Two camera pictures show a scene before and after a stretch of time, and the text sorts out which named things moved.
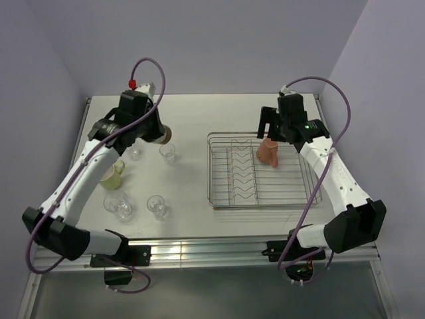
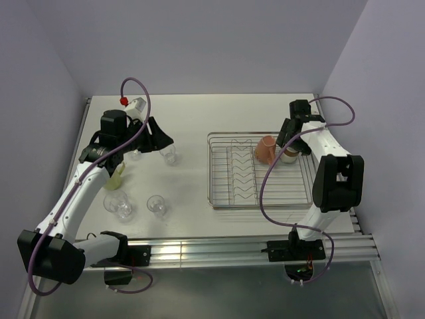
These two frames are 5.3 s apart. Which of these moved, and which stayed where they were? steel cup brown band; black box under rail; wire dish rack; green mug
Moved: steel cup brown band
Stayed: green mug; black box under rail; wire dish rack
